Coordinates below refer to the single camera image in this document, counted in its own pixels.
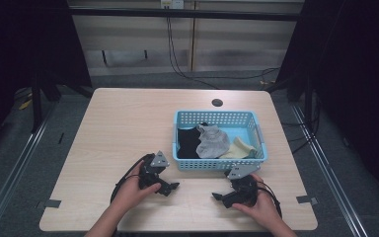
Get black wall cable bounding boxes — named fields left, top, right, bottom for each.
left=165, top=7, right=281, bottom=91

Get black sock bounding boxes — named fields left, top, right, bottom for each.
left=176, top=121, right=209, bottom=160

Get black curtain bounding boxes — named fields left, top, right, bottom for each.
left=0, top=0, right=94, bottom=162
left=265, top=0, right=379, bottom=205

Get yellow floor object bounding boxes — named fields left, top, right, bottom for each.
left=18, top=98, right=34, bottom=112

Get metal floor rail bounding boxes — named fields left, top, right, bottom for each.
left=0, top=98, right=62, bottom=237
left=289, top=104, right=371, bottom=237

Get grey sock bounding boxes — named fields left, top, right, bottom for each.
left=195, top=123, right=231, bottom=160

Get left hand-held gripper black cable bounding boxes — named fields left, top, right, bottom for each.
left=110, top=153, right=148, bottom=204

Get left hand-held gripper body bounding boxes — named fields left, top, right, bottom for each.
left=138, top=150, right=171, bottom=196

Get hand-held gripper black cable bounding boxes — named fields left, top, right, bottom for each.
left=257, top=181, right=283, bottom=219
left=110, top=153, right=148, bottom=204

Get black metal stand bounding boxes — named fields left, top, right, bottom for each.
left=30, top=70, right=62, bottom=134

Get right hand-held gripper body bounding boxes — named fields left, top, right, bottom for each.
left=224, top=164, right=262, bottom=208

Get black floor cables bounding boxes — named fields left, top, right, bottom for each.
left=280, top=95, right=322, bottom=155

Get black horizontal bar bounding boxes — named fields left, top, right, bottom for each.
left=68, top=7, right=306, bottom=23

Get person's left hand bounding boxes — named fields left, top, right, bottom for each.
left=111, top=160, right=163, bottom=215

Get light blue plastic basket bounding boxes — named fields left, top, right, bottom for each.
left=171, top=110, right=269, bottom=173

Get person's right hand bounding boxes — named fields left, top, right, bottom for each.
left=231, top=173, right=280, bottom=229

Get right hand-held gripper black cable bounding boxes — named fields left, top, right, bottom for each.
left=257, top=181, right=283, bottom=219

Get white wall outlet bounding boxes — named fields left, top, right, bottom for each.
left=160, top=0, right=186, bottom=10

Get grey tape strip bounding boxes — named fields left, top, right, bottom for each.
left=43, top=198, right=63, bottom=209
left=295, top=195, right=319, bottom=205

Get cream sock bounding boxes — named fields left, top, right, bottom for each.
left=218, top=135, right=258, bottom=160

